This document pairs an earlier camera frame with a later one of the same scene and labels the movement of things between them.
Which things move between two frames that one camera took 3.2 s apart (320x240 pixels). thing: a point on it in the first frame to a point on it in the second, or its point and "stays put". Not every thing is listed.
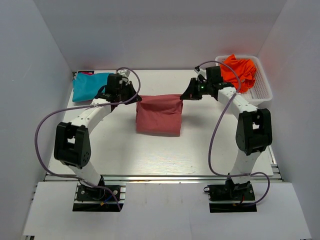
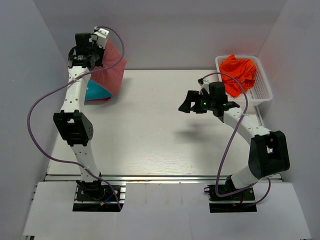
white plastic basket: (260, 92) stays put
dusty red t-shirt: (160, 114) to (109, 80)
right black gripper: (191, 93) to (193, 96)
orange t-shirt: (245, 70) stays put
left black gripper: (137, 98) to (99, 62)
